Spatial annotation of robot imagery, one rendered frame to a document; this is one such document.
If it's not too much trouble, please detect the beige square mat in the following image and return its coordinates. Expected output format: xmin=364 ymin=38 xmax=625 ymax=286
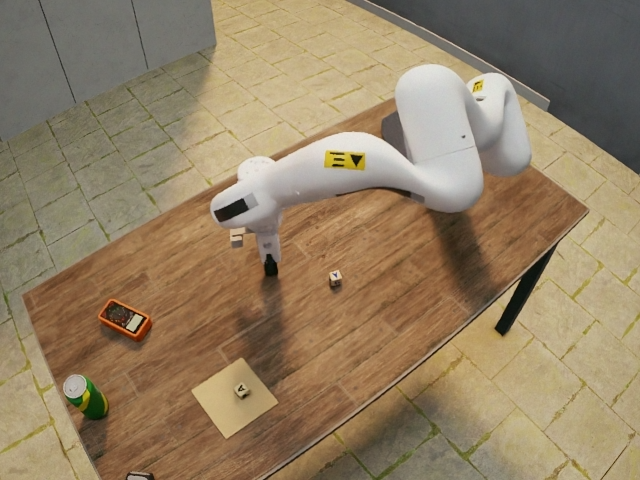
xmin=191 ymin=357 xmax=279 ymax=439

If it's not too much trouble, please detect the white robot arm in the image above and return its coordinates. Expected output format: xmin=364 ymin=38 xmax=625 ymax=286
xmin=210 ymin=64 xmax=532 ymax=248

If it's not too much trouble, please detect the green and yellow drink can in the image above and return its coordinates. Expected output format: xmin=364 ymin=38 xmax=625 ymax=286
xmin=64 ymin=374 xmax=108 ymax=419

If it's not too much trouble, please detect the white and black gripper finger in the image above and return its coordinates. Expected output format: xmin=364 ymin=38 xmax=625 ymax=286
xmin=264 ymin=253 xmax=278 ymax=276

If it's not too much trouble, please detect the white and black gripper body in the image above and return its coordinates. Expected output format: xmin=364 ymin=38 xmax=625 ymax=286
xmin=255 ymin=226 xmax=281 ymax=264

